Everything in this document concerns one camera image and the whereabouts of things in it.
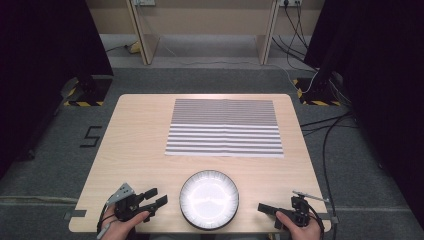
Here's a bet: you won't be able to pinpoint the small yellow floor object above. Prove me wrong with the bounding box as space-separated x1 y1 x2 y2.
127 41 142 55

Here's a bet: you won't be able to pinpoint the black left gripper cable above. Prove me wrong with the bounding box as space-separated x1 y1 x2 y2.
96 203 120 235

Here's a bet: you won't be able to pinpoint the dark curtain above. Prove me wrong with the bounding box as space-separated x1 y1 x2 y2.
0 0 114 181
303 0 424 231

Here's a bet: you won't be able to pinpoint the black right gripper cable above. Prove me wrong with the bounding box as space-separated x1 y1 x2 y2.
305 201 326 240

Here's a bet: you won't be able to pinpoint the bundle of black wall cables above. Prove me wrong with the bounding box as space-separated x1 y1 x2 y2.
271 3 318 72

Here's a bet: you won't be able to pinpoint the grey cable plug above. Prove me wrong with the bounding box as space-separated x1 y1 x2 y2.
96 222 113 240

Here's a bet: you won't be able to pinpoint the white plate with black rim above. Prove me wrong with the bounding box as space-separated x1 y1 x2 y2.
179 169 240 232

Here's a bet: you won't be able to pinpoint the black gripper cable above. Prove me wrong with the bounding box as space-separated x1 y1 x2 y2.
96 203 120 235
305 201 326 240

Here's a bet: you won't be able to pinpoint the grey white striped placemat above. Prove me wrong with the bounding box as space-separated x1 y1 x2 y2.
164 98 285 159

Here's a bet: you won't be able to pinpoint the wooden desk leg panel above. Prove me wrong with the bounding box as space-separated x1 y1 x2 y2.
125 0 161 66
255 0 280 66

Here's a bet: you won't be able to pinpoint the black floor cables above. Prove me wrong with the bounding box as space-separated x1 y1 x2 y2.
299 111 356 138

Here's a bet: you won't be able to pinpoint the grey tape strip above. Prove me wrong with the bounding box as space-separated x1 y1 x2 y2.
63 209 88 221
318 213 340 225

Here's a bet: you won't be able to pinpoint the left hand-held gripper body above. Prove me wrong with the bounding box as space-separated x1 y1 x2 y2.
114 182 152 223

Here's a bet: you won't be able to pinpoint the long black floor cable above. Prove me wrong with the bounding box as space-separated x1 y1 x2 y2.
320 113 354 240

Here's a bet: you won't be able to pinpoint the person's right hand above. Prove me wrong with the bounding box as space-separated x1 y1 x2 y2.
275 210 323 240

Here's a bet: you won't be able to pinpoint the wooden desk back panel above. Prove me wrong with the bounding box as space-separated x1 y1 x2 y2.
85 0 326 35

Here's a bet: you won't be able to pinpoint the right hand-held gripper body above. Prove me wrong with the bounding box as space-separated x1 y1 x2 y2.
273 190 330 231

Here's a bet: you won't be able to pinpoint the person's left hand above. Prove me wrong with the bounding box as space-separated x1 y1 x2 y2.
100 205 151 240

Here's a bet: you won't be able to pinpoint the stand base with hazard tape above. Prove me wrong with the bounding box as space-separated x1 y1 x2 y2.
62 75 114 108
292 77 343 107

